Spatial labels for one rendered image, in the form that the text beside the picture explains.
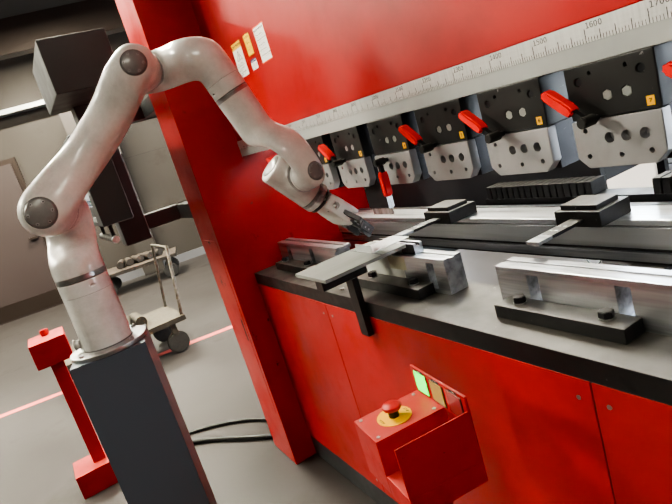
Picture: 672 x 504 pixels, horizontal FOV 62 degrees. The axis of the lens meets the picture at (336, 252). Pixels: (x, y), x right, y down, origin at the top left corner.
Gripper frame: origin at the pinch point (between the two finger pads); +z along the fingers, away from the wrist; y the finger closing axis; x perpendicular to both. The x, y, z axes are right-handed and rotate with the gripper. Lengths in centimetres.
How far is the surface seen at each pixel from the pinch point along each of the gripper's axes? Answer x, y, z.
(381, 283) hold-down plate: 10.5, -2.4, 12.4
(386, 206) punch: -8.3, -4.1, 1.7
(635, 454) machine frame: 28, -78, 23
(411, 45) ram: -29, -35, -28
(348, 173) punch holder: -12.8, 4.9, -9.2
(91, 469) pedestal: 133, 156, 12
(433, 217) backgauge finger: -16.7, 2.3, 21.8
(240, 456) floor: 93, 116, 61
